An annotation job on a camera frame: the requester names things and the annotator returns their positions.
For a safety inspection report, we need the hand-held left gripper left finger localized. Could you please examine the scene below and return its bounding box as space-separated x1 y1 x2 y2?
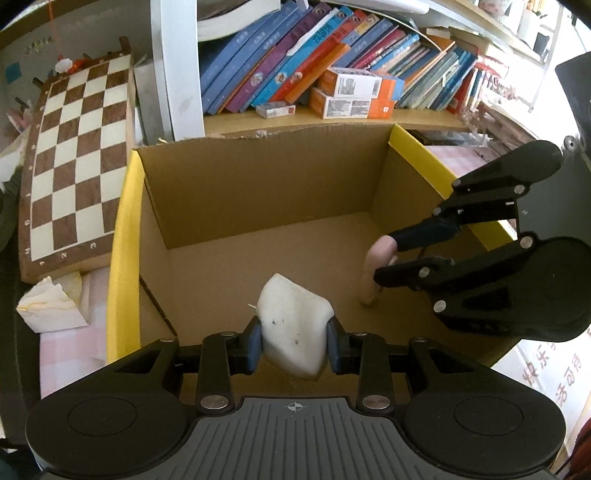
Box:
112 320 265 415

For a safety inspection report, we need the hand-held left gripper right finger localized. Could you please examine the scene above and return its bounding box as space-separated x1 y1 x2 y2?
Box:
324 318 482 412

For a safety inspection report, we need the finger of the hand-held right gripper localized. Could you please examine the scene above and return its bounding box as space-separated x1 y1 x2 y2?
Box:
372 232 540 324
392 140 564 253

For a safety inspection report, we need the pink soft toy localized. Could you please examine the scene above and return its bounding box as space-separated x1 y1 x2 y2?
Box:
360 234 399 305

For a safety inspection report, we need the white soft squishy toy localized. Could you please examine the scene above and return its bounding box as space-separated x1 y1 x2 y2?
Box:
256 273 334 381

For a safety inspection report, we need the cardboard box with yellow rim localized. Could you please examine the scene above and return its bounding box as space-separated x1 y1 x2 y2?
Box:
106 122 522 407

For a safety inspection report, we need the white sheet with red print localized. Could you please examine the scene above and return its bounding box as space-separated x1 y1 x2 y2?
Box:
493 323 591 464

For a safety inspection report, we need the stack of lying books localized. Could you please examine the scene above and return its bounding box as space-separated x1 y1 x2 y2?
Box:
463 102 542 157

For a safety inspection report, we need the wooden shelf board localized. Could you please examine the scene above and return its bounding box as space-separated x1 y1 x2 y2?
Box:
203 107 468 138

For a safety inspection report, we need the orange and white carton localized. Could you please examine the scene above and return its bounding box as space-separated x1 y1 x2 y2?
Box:
308 87 397 120
316 66 406 100

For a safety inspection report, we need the small white and red carton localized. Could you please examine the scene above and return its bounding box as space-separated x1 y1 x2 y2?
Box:
255 101 297 120

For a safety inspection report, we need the black flat panel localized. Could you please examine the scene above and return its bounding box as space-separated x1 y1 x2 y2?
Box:
555 54 591 154

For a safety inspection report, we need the crumpled white tissue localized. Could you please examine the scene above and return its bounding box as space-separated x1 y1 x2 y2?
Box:
16 275 89 334

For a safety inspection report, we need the row of leaning books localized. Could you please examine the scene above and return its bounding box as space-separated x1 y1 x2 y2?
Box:
198 0 486 116

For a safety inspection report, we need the wooden chessboard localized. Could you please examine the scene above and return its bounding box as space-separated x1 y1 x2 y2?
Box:
18 50 137 283

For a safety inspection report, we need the pile of white papers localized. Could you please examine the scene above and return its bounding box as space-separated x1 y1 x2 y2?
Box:
197 0 283 43

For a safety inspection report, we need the white shelf upright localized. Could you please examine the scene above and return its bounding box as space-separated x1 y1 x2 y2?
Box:
150 0 206 142

